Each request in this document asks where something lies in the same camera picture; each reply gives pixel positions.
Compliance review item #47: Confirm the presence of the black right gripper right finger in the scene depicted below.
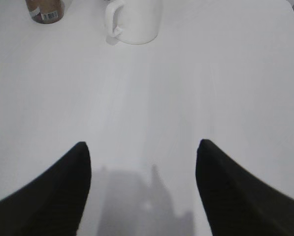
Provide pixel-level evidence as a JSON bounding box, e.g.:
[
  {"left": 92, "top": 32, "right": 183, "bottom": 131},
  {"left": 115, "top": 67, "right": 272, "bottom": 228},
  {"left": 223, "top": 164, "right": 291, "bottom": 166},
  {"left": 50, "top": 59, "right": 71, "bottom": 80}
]
[{"left": 196, "top": 139, "right": 294, "bottom": 236}]

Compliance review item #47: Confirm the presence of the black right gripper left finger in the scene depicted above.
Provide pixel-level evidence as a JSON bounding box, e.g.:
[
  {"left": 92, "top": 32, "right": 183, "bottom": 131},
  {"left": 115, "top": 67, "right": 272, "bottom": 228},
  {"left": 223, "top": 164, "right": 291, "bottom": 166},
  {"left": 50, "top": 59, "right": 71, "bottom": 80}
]
[{"left": 0, "top": 142, "right": 91, "bottom": 236}]

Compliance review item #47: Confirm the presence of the brown coffee drink bottle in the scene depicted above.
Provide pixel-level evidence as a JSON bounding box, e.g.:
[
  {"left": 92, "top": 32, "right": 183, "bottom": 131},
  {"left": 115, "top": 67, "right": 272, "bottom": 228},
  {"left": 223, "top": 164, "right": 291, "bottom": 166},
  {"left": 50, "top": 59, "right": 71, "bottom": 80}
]
[{"left": 25, "top": 0, "right": 65, "bottom": 24}]

